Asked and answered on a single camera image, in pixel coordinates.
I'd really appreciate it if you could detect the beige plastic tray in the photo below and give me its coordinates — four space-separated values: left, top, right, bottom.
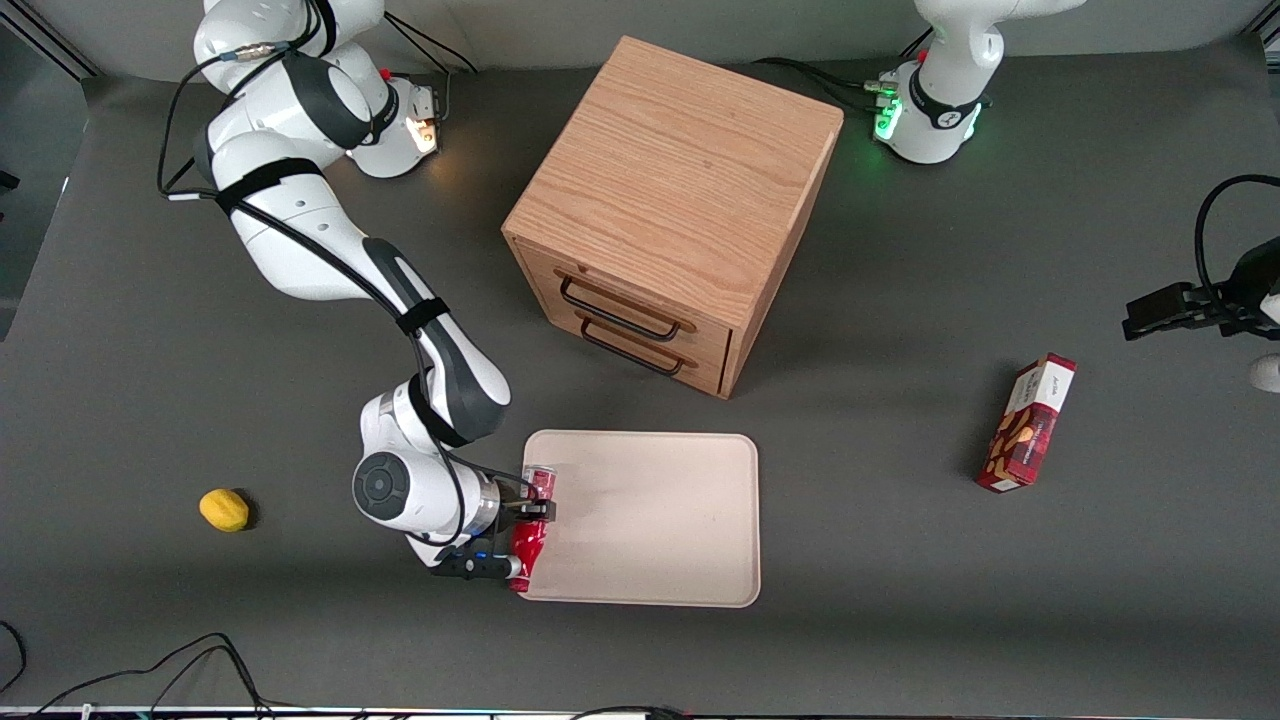
516 430 762 609

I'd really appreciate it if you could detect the black left arm base cable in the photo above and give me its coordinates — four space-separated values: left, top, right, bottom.
750 56 886 113

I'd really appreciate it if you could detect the yellow lemon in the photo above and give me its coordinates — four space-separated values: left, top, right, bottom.
199 488 251 533

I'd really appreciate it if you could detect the black right arm base cable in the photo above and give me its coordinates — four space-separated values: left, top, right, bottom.
383 12 480 77

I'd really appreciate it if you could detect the black curved edge cable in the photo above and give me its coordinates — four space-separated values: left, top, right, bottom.
0 620 28 693

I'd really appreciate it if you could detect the long black drawer handle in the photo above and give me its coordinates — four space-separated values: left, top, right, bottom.
558 272 685 343

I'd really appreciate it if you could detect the black short floor cable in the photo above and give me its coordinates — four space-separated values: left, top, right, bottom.
568 705 693 720

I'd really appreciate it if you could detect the black looped gripper cable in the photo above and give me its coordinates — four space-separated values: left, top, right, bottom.
1194 174 1280 301

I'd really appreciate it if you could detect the wooden two-drawer cabinet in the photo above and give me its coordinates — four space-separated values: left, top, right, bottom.
501 36 845 401

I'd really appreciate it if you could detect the black double floor cable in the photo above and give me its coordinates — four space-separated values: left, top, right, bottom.
28 632 273 720

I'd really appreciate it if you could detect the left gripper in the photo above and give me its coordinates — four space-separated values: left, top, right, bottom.
1122 237 1280 342

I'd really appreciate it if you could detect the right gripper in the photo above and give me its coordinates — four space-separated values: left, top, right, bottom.
482 476 558 553

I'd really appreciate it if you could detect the black arm base cable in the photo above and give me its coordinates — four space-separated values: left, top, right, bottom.
750 56 886 113
383 12 480 77

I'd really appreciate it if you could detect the red cookie box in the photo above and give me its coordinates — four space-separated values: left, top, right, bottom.
976 353 1078 494

